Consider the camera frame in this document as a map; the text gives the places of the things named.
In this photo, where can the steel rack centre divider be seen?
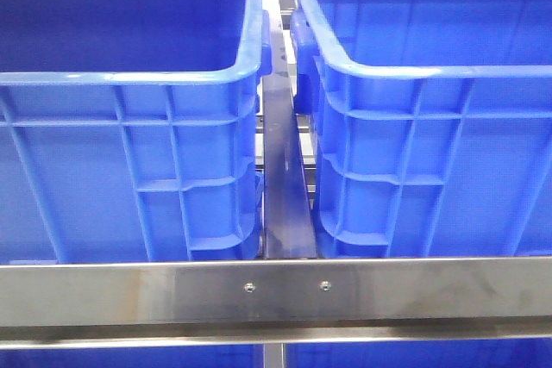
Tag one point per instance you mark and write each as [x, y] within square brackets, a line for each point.
[287, 213]

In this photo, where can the left blue plastic crate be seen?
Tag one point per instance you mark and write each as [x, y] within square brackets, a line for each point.
[128, 130]

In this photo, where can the blue plastic crate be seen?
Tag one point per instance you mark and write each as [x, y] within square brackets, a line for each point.
[433, 125]
[128, 130]

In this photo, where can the right blue plastic crate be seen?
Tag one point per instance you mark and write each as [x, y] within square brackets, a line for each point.
[433, 125]

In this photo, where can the lower left blue crate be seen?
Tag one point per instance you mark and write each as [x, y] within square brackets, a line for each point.
[175, 356]

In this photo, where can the lower right blue crate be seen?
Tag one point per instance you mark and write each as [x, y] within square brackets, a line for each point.
[436, 353]

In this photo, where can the left rail screw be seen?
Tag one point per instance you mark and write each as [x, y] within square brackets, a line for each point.
[249, 287]

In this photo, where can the rail screw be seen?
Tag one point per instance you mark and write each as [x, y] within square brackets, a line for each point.
[325, 285]
[249, 287]

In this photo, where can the right rail screw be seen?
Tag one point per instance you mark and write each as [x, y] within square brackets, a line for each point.
[325, 285]

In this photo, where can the steel rack front rail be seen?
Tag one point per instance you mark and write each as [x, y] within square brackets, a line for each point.
[204, 303]

